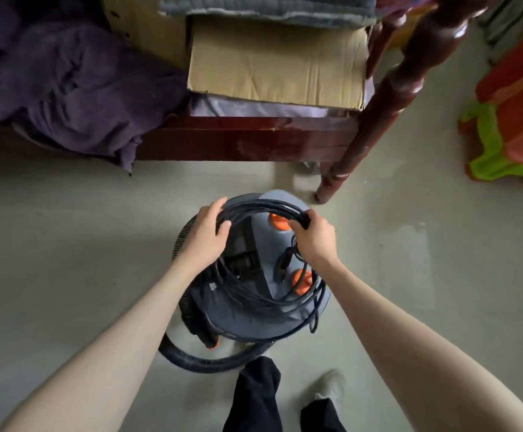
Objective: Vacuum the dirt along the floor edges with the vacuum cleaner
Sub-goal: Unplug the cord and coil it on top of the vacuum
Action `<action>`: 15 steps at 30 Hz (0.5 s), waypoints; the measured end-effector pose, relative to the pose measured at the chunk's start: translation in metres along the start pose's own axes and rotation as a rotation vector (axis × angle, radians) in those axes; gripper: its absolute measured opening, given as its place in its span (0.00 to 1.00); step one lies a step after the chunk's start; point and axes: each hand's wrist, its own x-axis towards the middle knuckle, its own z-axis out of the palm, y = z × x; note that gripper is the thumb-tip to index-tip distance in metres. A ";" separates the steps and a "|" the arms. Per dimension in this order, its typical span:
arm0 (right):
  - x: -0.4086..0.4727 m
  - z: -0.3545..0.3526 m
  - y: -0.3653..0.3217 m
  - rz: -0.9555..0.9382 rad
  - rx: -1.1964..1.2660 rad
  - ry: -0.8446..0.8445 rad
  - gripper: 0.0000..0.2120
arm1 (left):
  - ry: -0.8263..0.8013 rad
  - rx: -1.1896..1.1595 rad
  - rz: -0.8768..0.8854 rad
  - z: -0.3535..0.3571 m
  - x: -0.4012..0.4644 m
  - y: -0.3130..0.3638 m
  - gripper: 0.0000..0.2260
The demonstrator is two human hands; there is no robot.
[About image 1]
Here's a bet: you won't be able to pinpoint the green plastic stool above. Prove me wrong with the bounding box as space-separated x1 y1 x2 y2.
459 101 523 183

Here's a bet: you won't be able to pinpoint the person's right hand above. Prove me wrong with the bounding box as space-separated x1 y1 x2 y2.
287 209 341 275

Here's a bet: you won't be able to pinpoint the black ribbed vacuum hose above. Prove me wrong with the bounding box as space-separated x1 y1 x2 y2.
158 213 276 375

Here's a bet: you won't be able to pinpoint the person's right shoe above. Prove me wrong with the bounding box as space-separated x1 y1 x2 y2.
313 368 347 406

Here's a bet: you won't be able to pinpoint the black trousers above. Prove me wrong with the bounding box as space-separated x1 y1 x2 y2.
222 356 348 432

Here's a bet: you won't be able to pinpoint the person's left forearm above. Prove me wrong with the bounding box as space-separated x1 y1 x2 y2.
0 260 199 432

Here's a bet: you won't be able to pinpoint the grey cushion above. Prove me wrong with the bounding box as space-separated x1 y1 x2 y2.
158 0 379 31

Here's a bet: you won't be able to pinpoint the grey vacuum cleaner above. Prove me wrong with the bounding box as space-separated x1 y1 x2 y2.
171 189 333 349

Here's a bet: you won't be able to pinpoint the dark purple cloth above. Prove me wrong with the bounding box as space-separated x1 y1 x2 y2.
0 0 190 174

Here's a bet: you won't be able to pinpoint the brown cardboard box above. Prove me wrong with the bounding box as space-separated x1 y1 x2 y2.
101 0 193 68

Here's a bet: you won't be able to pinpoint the person's right forearm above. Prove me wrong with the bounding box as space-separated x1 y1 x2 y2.
322 260 523 432

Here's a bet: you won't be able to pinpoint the person's left hand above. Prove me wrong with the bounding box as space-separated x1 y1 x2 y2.
173 196 233 277

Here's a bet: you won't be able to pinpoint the flat cardboard sheet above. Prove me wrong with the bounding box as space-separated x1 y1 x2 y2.
187 15 370 112

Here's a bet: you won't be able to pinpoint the orange plastic stool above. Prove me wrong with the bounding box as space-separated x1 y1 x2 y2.
457 13 523 183

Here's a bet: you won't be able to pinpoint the red wooden bed frame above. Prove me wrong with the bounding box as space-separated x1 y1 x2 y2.
0 0 501 205

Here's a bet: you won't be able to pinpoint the black power cord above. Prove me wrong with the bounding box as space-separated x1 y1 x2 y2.
196 198 329 334

